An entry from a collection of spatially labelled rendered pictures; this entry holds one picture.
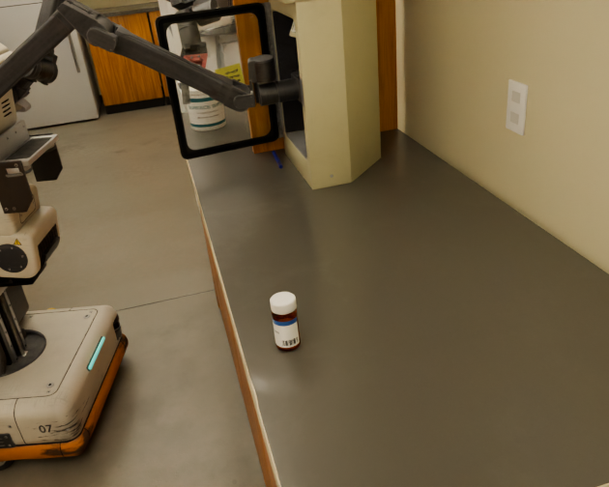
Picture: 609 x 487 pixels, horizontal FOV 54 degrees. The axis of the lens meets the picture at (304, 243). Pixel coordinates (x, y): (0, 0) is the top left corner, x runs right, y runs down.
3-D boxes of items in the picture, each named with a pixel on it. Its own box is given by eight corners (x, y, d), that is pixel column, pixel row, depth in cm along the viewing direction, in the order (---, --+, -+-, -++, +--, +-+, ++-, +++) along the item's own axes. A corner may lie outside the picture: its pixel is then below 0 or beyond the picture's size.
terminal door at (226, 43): (279, 140, 185) (264, 1, 166) (182, 160, 176) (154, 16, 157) (278, 139, 186) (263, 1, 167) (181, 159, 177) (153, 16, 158)
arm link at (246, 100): (235, 99, 166) (234, 109, 159) (227, 57, 160) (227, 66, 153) (277, 93, 167) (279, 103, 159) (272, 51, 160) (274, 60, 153)
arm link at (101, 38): (92, 32, 154) (83, 43, 145) (99, 12, 152) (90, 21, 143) (245, 103, 168) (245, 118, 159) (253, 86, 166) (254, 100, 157)
